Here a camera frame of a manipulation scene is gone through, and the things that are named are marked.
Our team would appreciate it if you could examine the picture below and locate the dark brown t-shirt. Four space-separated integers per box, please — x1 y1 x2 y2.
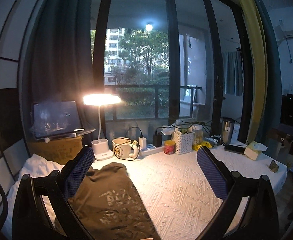
68 162 160 239

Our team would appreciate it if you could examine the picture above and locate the white folded garment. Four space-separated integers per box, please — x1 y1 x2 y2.
2 154 63 239

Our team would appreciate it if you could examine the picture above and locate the small dark rock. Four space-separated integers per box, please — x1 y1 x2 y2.
268 160 279 173

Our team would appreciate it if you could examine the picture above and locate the tissue box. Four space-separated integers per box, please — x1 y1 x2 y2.
244 141 267 160

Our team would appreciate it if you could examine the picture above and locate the brown cardboard box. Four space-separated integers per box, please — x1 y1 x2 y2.
28 136 82 165

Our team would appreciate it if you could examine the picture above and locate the yellow snack packet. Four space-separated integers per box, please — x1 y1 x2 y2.
193 141 212 151

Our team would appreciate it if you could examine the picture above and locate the white desk lamp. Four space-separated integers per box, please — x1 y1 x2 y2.
83 93 121 161

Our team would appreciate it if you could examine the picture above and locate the steel thermos cup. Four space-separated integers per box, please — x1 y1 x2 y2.
221 117 235 145

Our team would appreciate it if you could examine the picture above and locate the white perforated basket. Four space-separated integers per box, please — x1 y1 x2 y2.
172 132 195 154

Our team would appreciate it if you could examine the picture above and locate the clear glass jar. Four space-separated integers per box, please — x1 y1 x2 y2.
193 125 203 146

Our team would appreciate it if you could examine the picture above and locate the white koala mug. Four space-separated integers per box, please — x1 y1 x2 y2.
112 137 140 159

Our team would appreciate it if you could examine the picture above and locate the red tin can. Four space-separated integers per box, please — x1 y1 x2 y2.
164 140 175 154

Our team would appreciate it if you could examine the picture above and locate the white power strip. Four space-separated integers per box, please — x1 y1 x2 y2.
140 144 164 157

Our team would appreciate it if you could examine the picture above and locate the black charger adapter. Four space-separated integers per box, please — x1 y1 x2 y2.
152 133 162 147

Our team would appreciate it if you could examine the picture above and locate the white charger adapter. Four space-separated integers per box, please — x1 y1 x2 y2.
138 136 147 151

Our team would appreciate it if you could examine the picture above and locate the dark curtain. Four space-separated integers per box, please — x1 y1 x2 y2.
20 0 93 139

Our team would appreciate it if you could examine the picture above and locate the hanging teal towel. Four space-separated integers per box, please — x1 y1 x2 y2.
222 51 243 96

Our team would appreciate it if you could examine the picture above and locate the black cable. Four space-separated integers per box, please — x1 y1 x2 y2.
113 126 145 162

